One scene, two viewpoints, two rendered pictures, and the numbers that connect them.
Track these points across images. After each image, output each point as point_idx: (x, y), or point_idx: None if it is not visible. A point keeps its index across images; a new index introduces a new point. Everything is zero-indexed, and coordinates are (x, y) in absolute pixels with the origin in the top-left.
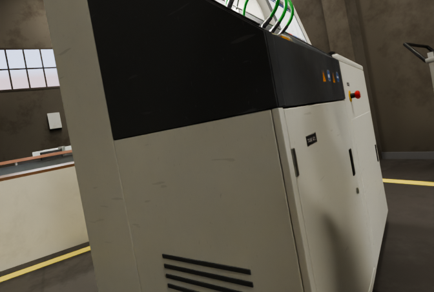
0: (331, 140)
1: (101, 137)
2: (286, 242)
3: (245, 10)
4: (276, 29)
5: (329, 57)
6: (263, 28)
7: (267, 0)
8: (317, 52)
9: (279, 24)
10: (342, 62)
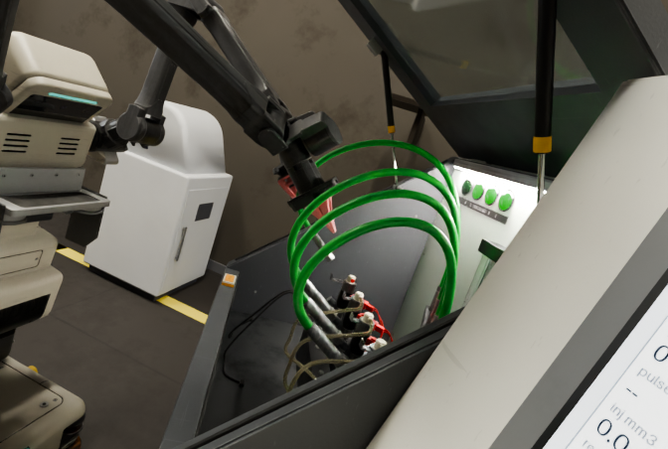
0: None
1: None
2: None
3: (446, 272)
4: (371, 352)
5: (180, 390)
6: (232, 262)
7: (651, 274)
8: (201, 334)
9: (550, 444)
10: None
